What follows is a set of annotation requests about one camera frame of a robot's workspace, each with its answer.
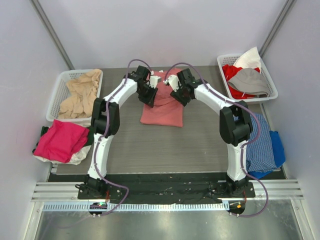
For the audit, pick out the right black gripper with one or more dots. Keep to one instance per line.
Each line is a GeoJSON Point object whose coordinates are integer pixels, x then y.
{"type": "Point", "coordinates": [178, 96]}

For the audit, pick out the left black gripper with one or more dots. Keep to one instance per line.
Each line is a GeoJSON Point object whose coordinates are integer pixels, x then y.
{"type": "Point", "coordinates": [148, 95]}

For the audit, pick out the salmon pink t shirt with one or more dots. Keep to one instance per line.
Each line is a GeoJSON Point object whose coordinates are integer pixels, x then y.
{"type": "Point", "coordinates": [166, 111]}

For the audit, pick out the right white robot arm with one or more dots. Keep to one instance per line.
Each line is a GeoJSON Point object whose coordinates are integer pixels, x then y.
{"type": "Point", "coordinates": [235, 125]}

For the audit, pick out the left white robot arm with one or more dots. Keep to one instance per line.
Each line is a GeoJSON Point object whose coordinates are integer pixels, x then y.
{"type": "Point", "coordinates": [105, 123]}

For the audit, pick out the red garment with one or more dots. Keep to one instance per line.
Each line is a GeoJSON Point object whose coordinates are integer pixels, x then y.
{"type": "Point", "coordinates": [229, 71]}

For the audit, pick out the right white plastic basket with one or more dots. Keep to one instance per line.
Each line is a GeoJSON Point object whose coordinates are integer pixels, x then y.
{"type": "Point", "coordinates": [229, 59]}

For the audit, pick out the white plastic basket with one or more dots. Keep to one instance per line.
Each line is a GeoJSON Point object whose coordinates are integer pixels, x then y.
{"type": "Point", "coordinates": [229, 59]}
{"type": "Point", "coordinates": [61, 92]}

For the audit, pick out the beige t shirt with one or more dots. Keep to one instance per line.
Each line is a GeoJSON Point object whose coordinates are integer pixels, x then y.
{"type": "Point", "coordinates": [83, 92]}

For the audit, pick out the left white plastic basket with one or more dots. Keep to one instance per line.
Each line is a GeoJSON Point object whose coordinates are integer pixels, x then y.
{"type": "Point", "coordinates": [61, 92]}

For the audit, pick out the cream white garment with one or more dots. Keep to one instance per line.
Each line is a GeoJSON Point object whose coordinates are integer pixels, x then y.
{"type": "Point", "coordinates": [76, 158]}

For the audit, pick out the blue checkered shirt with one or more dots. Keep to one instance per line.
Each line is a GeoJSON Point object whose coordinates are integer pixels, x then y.
{"type": "Point", "coordinates": [259, 154]}

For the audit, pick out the magenta t shirt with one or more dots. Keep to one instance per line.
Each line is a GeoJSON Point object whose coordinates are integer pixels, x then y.
{"type": "Point", "coordinates": [61, 141]}

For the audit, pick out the bright blue garment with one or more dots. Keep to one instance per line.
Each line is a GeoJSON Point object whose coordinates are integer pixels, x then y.
{"type": "Point", "coordinates": [278, 152]}

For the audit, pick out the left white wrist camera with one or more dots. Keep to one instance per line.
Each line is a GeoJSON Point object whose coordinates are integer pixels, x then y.
{"type": "Point", "coordinates": [154, 78]}

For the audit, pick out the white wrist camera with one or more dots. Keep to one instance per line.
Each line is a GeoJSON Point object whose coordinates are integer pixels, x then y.
{"type": "Point", "coordinates": [173, 82]}
{"type": "Point", "coordinates": [154, 78]}

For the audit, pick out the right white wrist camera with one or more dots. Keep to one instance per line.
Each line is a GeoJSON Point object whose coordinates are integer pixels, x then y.
{"type": "Point", "coordinates": [173, 82]}

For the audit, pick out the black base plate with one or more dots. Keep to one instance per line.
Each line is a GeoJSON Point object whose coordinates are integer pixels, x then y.
{"type": "Point", "coordinates": [165, 188]}

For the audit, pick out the white slotted cable duct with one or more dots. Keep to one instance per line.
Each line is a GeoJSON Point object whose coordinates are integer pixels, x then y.
{"type": "Point", "coordinates": [88, 206]}

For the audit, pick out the left corner aluminium post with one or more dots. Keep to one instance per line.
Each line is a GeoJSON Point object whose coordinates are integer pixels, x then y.
{"type": "Point", "coordinates": [51, 32]}

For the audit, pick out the corner aluminium post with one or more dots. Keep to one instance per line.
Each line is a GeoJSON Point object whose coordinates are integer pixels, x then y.
{"type": "Point", "coordinates": [51, 32]}
{"type": "Point", "coordinates": [279, 21]}

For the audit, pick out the aluminium frame rail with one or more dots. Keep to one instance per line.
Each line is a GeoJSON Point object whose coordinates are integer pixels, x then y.
{"type": "Point", "coordinates": [282, 189]}

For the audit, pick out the right corner aluminium post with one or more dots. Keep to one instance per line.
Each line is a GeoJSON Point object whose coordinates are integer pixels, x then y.
{"type": "Point", "coordinates": [279, 21]}

